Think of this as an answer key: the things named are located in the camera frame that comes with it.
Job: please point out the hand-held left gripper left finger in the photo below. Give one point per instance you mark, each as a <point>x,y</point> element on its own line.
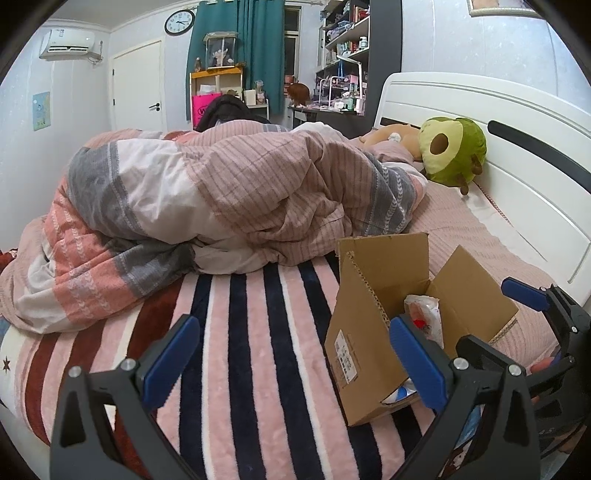
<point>173,360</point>

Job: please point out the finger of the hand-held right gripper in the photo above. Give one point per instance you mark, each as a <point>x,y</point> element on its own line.
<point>480,350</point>
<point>524,291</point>

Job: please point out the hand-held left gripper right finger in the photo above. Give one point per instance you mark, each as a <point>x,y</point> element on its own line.
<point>418,364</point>

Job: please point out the cardboard box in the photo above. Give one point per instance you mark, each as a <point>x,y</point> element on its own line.
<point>360,323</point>

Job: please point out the person's right hand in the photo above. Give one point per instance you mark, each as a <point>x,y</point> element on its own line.
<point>541,367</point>

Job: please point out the blue white item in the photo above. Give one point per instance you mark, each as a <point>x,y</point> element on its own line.
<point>401,393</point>

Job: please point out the white red plastic packet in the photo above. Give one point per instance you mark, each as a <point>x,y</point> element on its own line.
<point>427,318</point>

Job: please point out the pink knit bedspread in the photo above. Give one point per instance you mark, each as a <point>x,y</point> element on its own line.
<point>471,230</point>

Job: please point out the striped fleece blanket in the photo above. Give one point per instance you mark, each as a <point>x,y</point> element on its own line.
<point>258,369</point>

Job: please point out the white bed sheet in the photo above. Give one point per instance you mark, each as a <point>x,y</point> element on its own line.
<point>489,207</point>

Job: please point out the white bed headboard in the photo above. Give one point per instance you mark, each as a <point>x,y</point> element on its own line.
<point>531,184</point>

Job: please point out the avocado plush pillow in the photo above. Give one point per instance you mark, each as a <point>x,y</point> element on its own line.
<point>455,152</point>

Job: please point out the striped duvet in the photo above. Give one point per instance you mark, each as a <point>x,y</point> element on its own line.
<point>231,184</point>

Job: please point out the beige plush toy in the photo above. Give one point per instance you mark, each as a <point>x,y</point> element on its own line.
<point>392,138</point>

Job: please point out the pink bag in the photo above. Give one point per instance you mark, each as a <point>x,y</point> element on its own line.
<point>202,110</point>

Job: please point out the black bag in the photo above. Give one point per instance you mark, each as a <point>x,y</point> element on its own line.
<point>231,110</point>

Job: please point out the white side shelf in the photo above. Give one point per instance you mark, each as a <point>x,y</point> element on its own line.
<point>256,99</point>

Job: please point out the white door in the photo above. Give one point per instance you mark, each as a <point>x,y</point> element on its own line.
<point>136,83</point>

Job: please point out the yellow shelf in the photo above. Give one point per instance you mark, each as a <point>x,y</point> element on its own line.
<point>194,81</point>

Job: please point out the dark bookshelf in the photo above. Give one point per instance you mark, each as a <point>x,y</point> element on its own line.
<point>388,46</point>

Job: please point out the brown plush animal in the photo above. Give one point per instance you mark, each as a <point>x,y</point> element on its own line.
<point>299,94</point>

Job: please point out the glass display case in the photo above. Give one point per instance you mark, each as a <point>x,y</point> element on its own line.
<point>220,51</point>

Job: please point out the teal curtain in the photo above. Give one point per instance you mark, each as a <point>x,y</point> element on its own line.
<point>258,46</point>

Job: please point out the white air conditioner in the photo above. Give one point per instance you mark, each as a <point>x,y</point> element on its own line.
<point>67,42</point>

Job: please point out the window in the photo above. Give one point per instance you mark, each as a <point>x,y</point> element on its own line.
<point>292,41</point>

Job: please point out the wall poster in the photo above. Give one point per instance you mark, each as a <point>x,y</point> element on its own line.
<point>41,110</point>

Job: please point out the framed wall picture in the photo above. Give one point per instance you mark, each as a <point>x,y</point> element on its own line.
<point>503,7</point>

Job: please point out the wall clock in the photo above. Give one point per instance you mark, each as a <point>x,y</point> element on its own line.
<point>179,22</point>

